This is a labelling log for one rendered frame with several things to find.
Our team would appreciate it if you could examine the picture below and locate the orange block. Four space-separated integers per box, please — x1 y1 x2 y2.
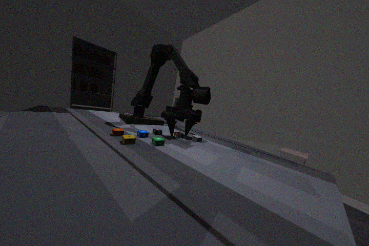
112 129 124 136

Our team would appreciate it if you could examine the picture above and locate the blue block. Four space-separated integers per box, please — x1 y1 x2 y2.
137 131 149 138

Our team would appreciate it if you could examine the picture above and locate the yellow block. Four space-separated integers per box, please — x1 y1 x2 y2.
122 135 136 145

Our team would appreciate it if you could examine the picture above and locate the green block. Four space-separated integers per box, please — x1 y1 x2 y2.
151 137 165 146

